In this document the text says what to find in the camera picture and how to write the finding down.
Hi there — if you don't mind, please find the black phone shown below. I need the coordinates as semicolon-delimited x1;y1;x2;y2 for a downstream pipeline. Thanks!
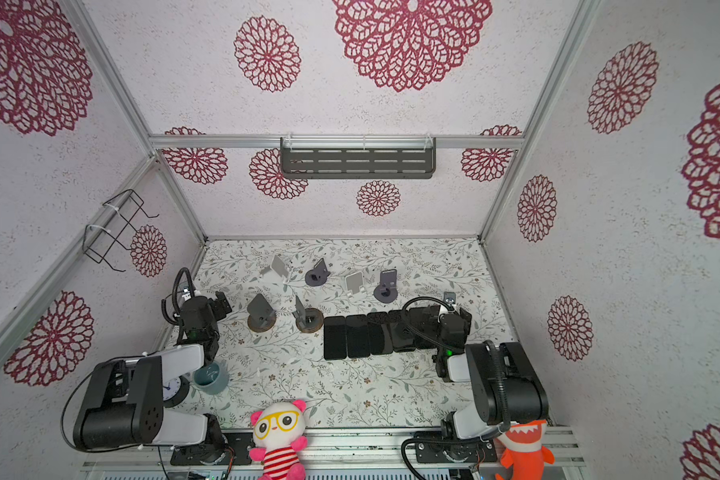
346;315;370;359
408;306;437;349
387;310;416;353
367;312;394;355

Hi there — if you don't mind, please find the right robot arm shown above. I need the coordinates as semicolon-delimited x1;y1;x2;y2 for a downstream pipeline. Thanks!
401;301;554;468

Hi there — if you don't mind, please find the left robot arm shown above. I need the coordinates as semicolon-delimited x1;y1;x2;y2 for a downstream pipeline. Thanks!
65;291;232;465

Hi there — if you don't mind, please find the white phone stand back left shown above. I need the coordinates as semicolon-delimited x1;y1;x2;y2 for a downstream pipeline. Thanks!
260;255;290;283

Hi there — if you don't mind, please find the purple round phone stand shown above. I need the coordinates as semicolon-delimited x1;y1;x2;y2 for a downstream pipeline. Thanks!
373;269;398;304

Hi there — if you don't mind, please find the round wooden phone stand centre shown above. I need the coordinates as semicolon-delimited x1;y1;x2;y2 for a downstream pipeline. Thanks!
292;295;324;333

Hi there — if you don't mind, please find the grey round phone stand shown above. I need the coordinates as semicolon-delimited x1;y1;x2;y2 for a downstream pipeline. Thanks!
305;258;331;287

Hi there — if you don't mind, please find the white folding phone stand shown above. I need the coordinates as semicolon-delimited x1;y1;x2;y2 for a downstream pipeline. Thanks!
344;271;366;296

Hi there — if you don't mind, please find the teal ceramic cup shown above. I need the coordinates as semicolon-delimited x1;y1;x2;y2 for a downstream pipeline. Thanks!
192;361;229;395

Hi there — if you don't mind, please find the small round clock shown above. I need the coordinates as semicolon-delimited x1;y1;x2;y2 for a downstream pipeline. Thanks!
163;376;190;408

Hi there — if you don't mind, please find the white pink plush doll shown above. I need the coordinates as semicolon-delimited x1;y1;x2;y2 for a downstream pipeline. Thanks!
249;400;308;480

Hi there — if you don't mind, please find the red shark plush toy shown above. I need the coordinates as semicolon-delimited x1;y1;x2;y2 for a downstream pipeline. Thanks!
498;420;555;480

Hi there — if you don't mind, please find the black wire wall rack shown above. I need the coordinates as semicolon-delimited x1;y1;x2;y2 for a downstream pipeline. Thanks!
81;188;159;273

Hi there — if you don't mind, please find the grey wall shelf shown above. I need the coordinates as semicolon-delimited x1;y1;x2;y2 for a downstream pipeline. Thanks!
280;137;437;180

